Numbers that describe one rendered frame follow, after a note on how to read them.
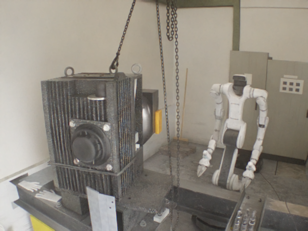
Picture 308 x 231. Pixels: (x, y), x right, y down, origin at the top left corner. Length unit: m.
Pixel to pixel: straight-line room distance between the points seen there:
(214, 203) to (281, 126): 2.31
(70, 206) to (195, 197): 1.04
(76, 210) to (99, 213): 0.46
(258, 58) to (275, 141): 1.36
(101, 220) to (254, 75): 3.27
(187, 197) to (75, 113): 1.27
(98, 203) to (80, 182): 0.31
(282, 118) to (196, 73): 1.69
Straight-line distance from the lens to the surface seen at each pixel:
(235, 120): 2.35
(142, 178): 1.78
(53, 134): 1.62
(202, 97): 4.57
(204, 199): 2.19
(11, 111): 2.35
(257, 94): 2.22
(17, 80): 2.35
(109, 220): 1.42
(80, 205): 1.80
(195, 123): 4.74
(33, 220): 2.41
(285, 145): 4.27
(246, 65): 4.07
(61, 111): 1.49
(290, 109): 4.11
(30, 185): 2.33
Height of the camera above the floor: 1.79
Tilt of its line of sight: 16 degrees down
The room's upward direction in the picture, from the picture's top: straight up
